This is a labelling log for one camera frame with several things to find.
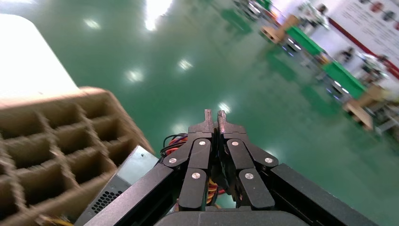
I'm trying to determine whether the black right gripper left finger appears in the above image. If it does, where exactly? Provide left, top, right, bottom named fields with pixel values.
left=162, top=109, right=215, bottom=211

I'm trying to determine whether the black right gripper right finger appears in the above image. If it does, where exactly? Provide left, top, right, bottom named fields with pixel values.
left=217, top=110, right=279, bottom=210

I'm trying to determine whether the grey power supply with wires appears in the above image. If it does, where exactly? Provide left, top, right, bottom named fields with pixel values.
left=74, top=133, right=227, bottom=226

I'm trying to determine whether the light brown wooden crate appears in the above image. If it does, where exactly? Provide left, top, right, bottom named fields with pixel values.
left=261, top=15, right=300, bottom=44
left=343, top=86, right=389, bottom=132

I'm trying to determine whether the green workbench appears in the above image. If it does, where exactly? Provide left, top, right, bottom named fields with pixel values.
left=322, top=61, right=367, bottom=100
left=285, top=26, right=325, bottom=57

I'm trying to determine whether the brown cardboard divider box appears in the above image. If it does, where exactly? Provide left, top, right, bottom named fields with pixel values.
left=0, top=87, right=155, bottom=226

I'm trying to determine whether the white wall banner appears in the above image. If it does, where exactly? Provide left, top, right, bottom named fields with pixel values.
left=327, top=0, right=399, bottom=79

